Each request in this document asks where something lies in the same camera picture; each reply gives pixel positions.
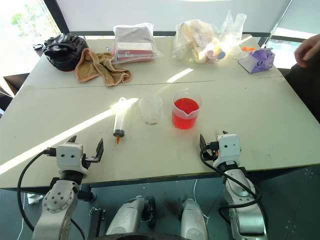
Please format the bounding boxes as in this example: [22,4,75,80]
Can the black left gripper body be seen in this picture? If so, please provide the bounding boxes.
[81,152,102,169]

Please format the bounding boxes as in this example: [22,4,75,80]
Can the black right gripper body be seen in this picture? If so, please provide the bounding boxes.
[200,141,221,164]

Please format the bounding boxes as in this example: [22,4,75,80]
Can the clear syringe with orange tip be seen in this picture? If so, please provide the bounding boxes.
[112,96,130,147]

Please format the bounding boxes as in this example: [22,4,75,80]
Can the beaker with red liquid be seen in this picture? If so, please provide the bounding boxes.
[171,87,204,130]

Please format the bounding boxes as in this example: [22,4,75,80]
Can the small clear plastic cup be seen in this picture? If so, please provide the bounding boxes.
[138,94,163,126]

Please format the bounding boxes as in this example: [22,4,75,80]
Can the person's bare hand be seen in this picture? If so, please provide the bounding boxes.
[294,33,320,69]

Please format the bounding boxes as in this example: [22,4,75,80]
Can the white power strip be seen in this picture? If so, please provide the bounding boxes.
[26,192,44,205]

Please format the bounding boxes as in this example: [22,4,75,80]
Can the silver left robot leg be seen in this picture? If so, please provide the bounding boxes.
[104,195,156,237]

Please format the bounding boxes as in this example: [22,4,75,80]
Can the silver robot leg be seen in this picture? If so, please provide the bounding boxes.
[104,195,156,237]
[179,198,210,240]

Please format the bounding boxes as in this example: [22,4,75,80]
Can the silver right robot leg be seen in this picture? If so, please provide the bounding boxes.
[179,198,210,240]

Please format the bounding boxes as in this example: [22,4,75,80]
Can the brown towel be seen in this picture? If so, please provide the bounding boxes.
[74,47,132,88]

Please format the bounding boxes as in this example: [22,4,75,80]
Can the purple tissue pack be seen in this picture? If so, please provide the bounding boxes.
[237,48,276,74]

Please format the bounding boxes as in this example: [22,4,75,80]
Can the black bag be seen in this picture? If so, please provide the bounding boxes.
[42,33,89,72]

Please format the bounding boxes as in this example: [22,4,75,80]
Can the person's dark trousers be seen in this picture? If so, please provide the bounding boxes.
[284,58,320,123]

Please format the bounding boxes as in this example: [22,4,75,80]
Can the plastic bag of plush toys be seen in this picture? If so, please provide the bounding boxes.
[172,19,227,65]

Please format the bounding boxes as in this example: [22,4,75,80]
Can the dark rounded robot torso edge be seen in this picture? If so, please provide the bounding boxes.
[117,233,183,240]

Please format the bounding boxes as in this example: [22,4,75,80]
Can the empty clear plastic bag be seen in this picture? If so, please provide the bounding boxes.
[218,9,237,46]

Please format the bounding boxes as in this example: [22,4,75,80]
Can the plastic bag of folded cloths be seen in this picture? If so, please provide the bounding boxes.
[110,22,162,65]

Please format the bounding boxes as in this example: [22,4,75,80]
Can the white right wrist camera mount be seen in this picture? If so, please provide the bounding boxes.
[211,133,243,169]

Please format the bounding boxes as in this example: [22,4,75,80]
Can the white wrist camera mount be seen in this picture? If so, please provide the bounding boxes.
[55,142,89,179]
[211,133,243,169]

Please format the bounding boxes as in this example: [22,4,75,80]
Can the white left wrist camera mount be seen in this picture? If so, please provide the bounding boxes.
[55,142,89,179]

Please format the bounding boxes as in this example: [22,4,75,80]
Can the thin white cable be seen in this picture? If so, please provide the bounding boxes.
[193,178,211,223]

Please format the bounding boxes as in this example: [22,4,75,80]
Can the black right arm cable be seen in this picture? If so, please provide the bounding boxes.
[199,146,270,232]

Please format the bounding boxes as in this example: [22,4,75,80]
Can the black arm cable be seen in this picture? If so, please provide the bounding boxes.
[16,147,86,240]
[199,146,270,232]

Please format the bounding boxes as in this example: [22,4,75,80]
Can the black metal bracket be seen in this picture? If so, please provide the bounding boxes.
[88,206,108,238]

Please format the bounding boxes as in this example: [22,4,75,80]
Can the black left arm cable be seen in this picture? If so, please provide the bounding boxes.
[16,147,86,240]

